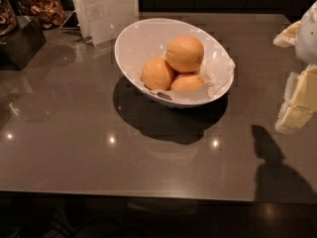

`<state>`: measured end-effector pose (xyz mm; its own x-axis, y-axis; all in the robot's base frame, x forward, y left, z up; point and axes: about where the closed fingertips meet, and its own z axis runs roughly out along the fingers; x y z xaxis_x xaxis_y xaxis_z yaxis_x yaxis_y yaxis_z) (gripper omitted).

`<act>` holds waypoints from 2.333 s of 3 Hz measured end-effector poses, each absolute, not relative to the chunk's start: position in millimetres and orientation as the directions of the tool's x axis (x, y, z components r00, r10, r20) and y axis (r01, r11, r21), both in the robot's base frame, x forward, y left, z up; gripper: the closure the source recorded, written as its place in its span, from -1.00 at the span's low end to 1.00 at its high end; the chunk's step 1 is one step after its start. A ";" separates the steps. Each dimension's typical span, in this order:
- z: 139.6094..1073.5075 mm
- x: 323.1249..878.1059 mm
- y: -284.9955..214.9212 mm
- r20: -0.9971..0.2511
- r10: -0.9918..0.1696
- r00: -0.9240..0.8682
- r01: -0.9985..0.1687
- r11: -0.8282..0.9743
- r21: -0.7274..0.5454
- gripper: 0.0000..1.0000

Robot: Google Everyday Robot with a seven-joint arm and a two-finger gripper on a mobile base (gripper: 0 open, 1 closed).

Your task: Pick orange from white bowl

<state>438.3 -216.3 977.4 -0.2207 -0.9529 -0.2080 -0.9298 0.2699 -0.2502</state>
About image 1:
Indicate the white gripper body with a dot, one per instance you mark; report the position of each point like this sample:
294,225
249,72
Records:
307,37

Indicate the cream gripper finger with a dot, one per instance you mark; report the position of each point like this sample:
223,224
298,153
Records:
300,101
286,38

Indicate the orange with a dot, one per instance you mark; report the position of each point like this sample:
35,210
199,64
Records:
157,74
185,54
187,81

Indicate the white oval bowl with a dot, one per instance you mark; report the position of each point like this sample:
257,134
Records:
148,39

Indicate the glass jar of dried snacks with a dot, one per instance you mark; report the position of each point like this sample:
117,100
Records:
49,13

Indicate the dark wooden block stand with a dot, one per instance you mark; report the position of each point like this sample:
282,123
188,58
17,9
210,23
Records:
22,44

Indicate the left glass jar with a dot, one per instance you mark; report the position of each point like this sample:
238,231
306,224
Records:
8,18

